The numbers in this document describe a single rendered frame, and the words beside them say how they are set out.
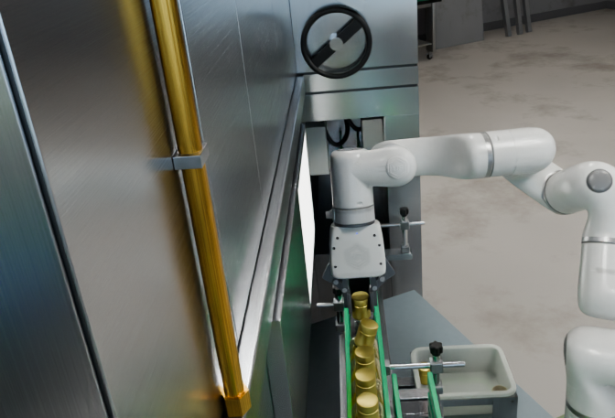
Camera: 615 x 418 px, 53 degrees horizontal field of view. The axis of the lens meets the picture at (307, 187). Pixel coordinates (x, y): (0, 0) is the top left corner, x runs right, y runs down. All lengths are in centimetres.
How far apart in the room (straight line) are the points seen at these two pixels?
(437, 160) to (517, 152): 15
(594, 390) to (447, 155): 48
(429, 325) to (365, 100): 71
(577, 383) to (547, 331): 190
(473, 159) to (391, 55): 87
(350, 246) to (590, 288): 42
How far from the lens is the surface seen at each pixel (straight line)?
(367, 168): 109
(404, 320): 186
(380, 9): 192
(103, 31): 42
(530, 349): 299
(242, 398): 67
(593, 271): 120
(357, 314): 118
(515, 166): 116
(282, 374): 99
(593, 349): 118
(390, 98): 198
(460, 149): 115
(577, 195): 119
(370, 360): 110
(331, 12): 187
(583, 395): 123
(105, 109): 40
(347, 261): 113
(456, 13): 874
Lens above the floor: 186
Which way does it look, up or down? 24 degrees down
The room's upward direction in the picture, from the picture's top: 6 degrees counter-clockwise
